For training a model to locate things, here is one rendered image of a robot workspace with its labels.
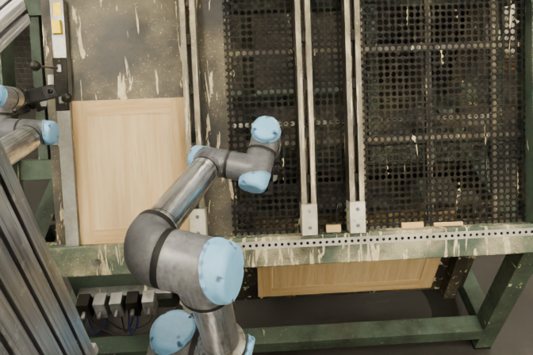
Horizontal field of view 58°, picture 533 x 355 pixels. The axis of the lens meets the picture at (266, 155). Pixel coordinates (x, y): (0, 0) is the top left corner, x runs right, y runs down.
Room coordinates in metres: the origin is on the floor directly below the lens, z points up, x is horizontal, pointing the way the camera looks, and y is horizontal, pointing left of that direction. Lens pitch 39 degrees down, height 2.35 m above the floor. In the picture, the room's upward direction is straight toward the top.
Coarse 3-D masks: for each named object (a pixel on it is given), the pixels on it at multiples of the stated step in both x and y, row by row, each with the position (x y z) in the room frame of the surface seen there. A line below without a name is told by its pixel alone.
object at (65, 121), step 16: (64, 16) 1.75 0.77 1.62; (64, 32) 1.70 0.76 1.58; (64, 48) 1.67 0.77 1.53; (64, 112) 1.53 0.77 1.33; (64, 128) 1.49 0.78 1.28; (64, 144) 1.46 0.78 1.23; (64, 160) 1.42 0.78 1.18; (64, 176) 1.39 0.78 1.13; (64, 192) 1.35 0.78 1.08; (64, 208) 1.31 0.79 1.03; (64, 224) 1.28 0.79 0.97
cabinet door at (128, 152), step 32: (96, 128) 1.52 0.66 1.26; (128, 128) 1.52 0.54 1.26; (160, 128) 1.52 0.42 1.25; (96, 160) 1.44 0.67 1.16; (128, 160) 1.45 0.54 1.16; (160, 160) 1.45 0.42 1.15; (96, 192) 1.37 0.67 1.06; (128, 192) 1.38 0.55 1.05; (160, 192) 1.38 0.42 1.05; (96, 224) 1.30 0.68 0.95; (128, 224) 1.30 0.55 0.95
